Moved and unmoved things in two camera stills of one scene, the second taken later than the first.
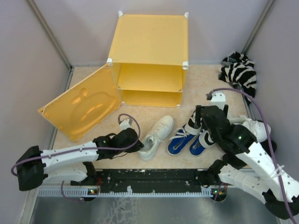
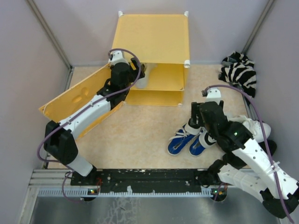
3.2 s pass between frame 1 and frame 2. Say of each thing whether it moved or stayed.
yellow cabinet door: stayed
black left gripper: moved
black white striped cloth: stayed
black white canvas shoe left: stayed
